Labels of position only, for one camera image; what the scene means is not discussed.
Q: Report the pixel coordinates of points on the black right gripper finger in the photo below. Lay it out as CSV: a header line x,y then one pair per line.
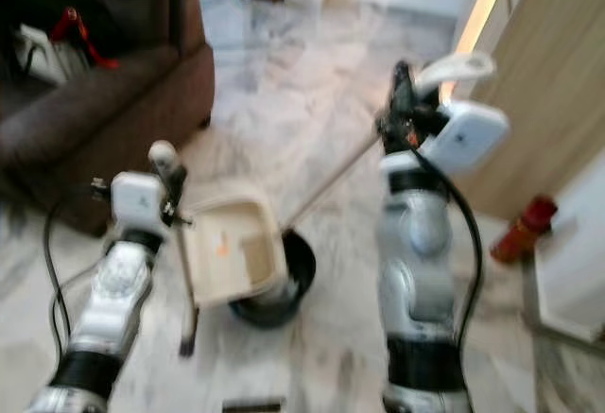
x,y
402,90

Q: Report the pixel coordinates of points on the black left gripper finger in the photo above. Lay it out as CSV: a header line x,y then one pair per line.
x,y
178,182

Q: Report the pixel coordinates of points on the brown fabric sofa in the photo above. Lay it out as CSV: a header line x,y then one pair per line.
x,y
113,101

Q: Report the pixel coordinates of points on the black round bin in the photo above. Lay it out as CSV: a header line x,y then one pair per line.
x,y
302,271

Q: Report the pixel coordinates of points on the red cylinder canister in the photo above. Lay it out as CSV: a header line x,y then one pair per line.
x,y
525,229

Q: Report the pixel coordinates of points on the light wooden door panel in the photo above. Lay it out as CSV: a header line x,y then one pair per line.
x,y
558,54

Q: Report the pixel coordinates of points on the white bag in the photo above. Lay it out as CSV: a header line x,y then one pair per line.
x,y
47,54

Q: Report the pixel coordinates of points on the white cabinet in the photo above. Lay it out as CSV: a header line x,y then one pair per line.
x,y
577,252

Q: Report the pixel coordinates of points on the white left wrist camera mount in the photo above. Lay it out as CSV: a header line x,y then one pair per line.
x,y
142,203

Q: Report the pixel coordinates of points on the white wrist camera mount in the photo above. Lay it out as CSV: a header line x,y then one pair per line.
x,y
468,134
142,203

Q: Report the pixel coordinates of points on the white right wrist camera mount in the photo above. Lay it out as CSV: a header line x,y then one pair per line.
x,y
468,134

